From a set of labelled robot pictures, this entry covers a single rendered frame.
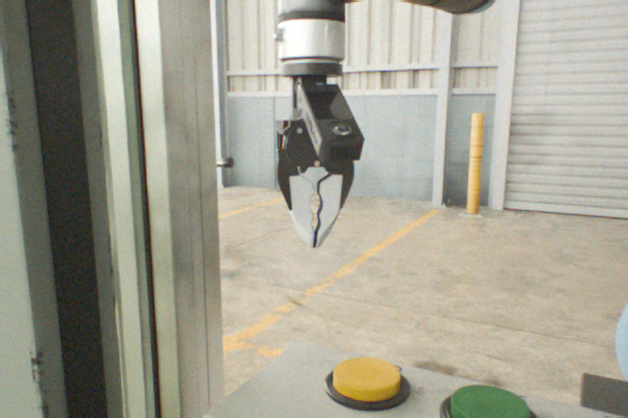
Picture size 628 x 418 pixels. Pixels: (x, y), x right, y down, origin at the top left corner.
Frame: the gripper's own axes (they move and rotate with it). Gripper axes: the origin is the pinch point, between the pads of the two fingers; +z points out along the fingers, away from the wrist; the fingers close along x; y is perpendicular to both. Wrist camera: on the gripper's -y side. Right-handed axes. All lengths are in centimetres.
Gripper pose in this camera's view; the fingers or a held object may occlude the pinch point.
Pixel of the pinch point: (315, 238)
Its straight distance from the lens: 62.3
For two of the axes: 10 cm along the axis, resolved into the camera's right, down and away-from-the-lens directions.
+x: -9.8, 0.4, -1.9
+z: 0.0, 9.8, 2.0
